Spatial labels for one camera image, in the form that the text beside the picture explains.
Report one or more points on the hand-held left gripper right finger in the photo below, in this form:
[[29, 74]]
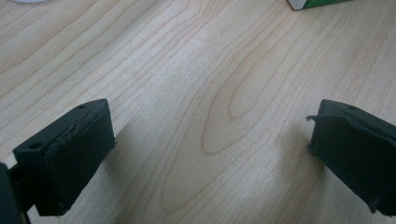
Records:
[[358, 155]]

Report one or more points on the white round object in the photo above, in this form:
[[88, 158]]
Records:
[[28, 1]]

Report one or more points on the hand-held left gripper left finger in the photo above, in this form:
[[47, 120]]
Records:
[[74, 161]]

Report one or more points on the green and white carton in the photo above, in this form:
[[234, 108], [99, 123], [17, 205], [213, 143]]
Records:
[[314, 3]]

